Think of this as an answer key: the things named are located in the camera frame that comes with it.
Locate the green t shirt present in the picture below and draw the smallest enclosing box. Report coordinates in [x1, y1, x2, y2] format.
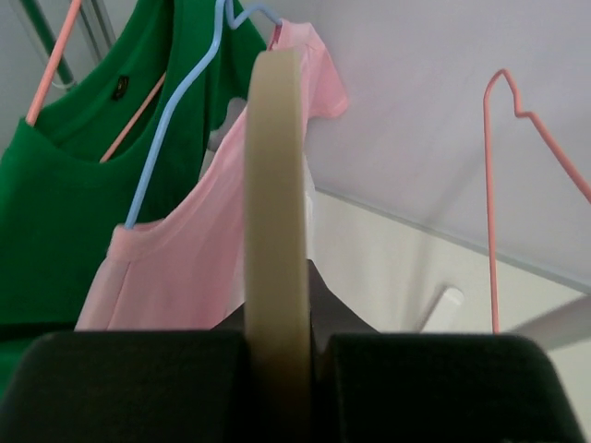
[0, 0, 267, 356]

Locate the pink t shirt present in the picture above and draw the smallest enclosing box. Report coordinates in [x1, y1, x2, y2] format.
[74, 18, 349, 331]

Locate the blue plastic hanger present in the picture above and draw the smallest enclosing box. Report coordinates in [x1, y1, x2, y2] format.
[124, 0, 283, 230]

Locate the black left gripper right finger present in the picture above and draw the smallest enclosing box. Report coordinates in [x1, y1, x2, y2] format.
[308, 259, 380, 369]

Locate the beige wooden hanger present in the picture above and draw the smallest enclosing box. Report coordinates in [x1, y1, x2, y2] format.
[244, 50, 311, 442]

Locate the silver white clothes rack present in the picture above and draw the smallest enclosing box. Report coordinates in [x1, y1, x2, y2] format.
[25, 1, 590, 350]

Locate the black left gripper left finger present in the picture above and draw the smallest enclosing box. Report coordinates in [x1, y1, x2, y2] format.
[213, 304, 245, 333]

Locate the pink hanger with green shirt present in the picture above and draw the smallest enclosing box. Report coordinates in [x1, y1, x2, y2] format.
[24, 0, 168, 163]

